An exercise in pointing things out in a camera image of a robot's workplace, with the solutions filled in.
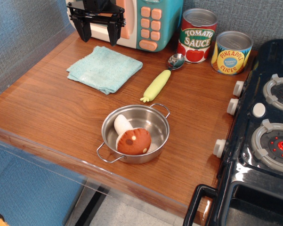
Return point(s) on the light blue cloth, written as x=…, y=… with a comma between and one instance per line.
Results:
x=104, y=69

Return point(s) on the black toy stove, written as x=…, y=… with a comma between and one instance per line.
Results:
x=250, y=177

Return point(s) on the tomato sauce can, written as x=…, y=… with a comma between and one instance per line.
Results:
x=197, y=31

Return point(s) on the pineapple slices can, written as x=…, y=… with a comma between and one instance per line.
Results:
x=231, y=52

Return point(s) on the spoon with green handle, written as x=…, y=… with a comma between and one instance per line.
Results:
x=152, y=91

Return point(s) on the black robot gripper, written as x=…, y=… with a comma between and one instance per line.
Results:
x=84, y=12

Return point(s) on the silver pot with handles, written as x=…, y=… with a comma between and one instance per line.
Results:
x=153, y=118

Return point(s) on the teal toy microwave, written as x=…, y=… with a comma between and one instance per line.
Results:
x=150, y=24

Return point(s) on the brown plush mushroom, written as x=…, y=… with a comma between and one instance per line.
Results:
x=131, y=141

